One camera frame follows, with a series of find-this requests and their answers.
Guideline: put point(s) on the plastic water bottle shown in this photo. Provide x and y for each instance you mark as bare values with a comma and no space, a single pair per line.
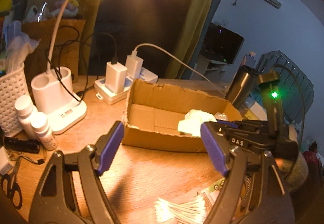
249,59

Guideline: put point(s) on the white desk lamp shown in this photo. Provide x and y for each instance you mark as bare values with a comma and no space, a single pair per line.
53,93

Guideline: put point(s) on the dark monitor screen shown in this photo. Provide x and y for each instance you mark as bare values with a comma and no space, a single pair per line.
221,44

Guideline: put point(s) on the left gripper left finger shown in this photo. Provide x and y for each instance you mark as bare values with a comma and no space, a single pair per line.
55,199

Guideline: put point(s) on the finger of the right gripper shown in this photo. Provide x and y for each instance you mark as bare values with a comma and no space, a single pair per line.
226,123

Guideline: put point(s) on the white knitted cloth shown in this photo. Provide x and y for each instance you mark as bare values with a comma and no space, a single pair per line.
192,122

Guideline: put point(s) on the white pill bottle front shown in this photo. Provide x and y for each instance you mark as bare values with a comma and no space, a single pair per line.
43,131

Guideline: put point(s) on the white woven plastic basket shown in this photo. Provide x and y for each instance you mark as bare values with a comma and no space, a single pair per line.
13,86

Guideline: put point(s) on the black flashlight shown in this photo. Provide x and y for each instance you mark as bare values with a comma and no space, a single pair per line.
27,146

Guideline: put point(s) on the stainless steel tumbler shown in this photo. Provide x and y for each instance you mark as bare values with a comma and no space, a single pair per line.
242,85

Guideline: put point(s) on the black handled scissors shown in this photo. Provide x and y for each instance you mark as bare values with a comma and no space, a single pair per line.
9,180

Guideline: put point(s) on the white pill bottle rear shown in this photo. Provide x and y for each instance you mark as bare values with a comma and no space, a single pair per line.
26,110

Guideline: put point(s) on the brown cardboard box tray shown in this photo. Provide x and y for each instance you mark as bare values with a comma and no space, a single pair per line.
153,112

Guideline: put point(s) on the crumpled clear plastic wrap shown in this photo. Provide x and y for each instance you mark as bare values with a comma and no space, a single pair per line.
221,116

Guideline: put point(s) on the yellow white tissue box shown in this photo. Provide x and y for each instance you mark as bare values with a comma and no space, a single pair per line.
256,112

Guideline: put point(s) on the brown paper bag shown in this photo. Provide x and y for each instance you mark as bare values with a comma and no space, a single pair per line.
66,48

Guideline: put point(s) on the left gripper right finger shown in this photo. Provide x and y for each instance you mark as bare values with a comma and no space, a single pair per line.
254,190

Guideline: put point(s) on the pack of cotton swabs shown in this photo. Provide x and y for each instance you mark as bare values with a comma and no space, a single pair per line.
194,211

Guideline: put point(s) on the white pill bottle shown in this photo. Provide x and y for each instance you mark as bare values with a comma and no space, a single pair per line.
43,131
26,110

